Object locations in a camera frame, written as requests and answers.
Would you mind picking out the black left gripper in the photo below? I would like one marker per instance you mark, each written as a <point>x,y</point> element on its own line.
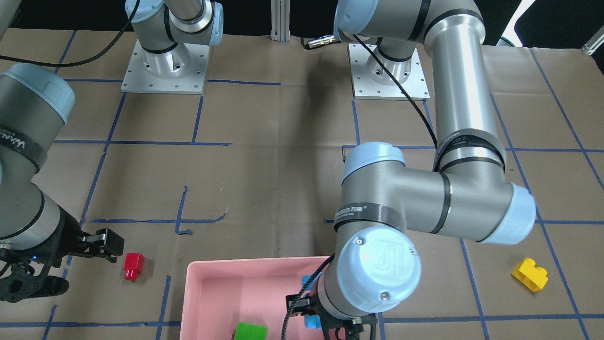
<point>299,305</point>

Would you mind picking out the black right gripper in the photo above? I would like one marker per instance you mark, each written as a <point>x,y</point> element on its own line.
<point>67,234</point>

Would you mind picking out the blue toy block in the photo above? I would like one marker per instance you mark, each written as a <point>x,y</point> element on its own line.
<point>311,319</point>

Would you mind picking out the green toy block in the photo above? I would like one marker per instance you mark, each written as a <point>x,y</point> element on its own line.
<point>249,331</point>

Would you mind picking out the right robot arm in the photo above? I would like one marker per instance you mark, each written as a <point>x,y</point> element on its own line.
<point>35,105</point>

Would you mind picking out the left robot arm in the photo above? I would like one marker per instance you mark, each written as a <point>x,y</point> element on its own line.
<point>375,265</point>

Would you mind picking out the pink plastic box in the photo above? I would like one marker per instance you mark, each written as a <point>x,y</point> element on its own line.
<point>221,294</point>

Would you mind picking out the red toy block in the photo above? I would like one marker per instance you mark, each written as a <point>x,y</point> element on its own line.
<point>133,266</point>

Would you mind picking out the yellow toy block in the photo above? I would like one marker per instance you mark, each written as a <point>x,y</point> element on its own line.
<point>530,274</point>

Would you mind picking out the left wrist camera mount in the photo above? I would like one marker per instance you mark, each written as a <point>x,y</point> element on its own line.
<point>340,329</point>

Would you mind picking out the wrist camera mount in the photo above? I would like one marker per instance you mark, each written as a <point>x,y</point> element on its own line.
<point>24,283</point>
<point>340,329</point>

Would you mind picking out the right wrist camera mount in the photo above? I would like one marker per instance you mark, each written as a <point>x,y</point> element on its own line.
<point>24,283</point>

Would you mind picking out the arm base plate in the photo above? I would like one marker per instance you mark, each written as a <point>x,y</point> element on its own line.
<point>370,81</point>
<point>179,71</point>

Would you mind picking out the metal cable connector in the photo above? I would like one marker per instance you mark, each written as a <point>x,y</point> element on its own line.
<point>310,44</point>

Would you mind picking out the aluminium profile post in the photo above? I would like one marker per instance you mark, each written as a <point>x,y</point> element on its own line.
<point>280,21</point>

